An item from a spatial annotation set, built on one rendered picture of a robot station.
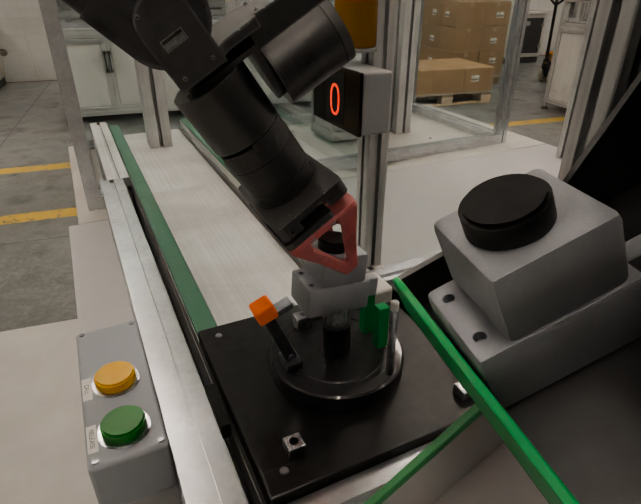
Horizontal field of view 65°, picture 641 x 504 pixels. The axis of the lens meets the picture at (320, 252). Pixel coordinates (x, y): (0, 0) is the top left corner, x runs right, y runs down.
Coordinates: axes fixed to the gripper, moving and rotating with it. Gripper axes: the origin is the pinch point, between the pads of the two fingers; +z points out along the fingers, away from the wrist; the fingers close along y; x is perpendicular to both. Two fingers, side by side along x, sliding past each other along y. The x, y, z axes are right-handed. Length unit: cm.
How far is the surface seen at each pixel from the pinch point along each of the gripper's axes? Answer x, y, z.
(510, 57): -85, 84, 52
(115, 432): 25.8, -0.2, -0.7
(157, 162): 14, 93, 13
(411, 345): -0.5, -0.9, 16.3
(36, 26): 67, 817, 0
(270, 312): 8.1, -1.2, -0.6
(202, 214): 11, 56, 15
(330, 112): -11.9, 20.0, -1.8
